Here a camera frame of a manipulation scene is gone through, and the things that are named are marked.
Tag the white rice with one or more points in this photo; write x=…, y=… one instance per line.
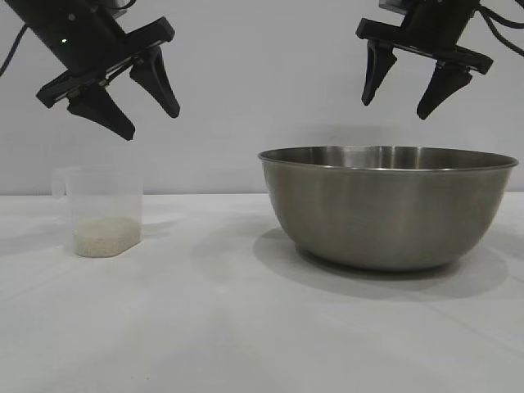
x=106, y=237

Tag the clear plastic measuring cup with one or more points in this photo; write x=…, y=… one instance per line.
x=104, y=192

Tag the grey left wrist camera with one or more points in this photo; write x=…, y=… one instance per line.
x=118, y=7

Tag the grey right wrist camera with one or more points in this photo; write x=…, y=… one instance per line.
x=391, y=4

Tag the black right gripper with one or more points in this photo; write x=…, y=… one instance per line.
x=434, y=24

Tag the stainless steel mixing bowl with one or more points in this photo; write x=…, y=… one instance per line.
x=385, y=213

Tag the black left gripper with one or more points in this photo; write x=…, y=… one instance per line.
x=82, y=37

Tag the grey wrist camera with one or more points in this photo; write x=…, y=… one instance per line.
x=118, y=7
x=391, y=4

